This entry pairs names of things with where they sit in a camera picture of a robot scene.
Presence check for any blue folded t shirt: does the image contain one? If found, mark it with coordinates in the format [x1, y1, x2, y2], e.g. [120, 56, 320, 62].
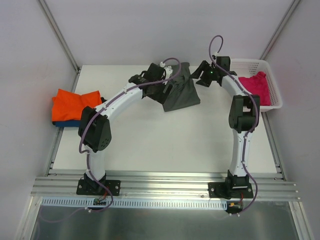
[52, 120, 80, 128]

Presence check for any dark grey t shirt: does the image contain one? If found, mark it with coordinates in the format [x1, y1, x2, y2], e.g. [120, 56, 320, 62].
[162, 62, 201, 112]

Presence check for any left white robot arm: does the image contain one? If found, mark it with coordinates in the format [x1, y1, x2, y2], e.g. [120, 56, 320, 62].
[78, 62, 174, 195]

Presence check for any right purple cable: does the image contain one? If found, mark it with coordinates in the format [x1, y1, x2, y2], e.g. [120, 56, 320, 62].
[208, 35, 260, 218]

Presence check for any orange folded t shirt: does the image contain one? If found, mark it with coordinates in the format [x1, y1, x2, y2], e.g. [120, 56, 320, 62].
[51, 89, 102, 122]

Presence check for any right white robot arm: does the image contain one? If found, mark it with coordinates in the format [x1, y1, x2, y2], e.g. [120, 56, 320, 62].
[190, 56, 260, 200]

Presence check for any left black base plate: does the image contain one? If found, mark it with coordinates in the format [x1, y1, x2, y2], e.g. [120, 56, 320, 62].
[76, 178, 121, 196]

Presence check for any white slotted cable duct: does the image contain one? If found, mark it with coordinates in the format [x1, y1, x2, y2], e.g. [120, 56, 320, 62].
[41, 196, 227, 211]

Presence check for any aluminium mounting rail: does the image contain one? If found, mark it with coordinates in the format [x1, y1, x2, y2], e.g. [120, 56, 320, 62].
[31, 169, 302, 202]

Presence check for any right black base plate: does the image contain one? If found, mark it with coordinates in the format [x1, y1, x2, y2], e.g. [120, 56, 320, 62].
[208, 182, 254, 200]

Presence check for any pink t shirt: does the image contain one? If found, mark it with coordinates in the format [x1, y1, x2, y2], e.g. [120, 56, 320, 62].
[238, 71, 271, 106]

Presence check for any purple cable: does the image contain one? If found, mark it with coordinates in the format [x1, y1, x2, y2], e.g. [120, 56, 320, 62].
[38, 57, 183, 223]
[208, 35, 260, 218]

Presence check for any white plastic basket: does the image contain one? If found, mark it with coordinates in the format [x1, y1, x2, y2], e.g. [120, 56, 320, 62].
[230, 58, 283, 112]

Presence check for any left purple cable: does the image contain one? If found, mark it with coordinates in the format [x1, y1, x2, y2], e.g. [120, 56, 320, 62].
[38, 57, 183, 223]

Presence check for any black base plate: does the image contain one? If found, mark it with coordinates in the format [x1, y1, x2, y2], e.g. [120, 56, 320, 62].
[208, 182, 254, 200]
[76, 178, 121, 196]

